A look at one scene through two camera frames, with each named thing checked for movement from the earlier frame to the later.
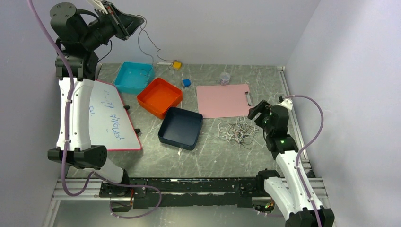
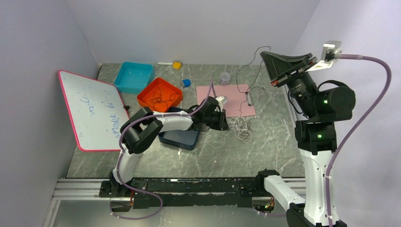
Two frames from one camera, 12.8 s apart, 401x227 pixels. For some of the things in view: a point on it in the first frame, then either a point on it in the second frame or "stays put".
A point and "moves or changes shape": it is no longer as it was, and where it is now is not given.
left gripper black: (126, 24) → (222, 124)
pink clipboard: (227, 100) stays put
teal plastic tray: (133, 77) stays put
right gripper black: (263, 107) → (278, 65)
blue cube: (187, 82) stays put
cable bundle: (240, 132) moves or changes shape
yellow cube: (177, 65) stays put
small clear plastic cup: (224, 78) stays put
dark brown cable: (141, 29) → (162, 101)
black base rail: (192, 193) stays put
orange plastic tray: (157, 97) stays put
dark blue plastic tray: (181, 128) stays put
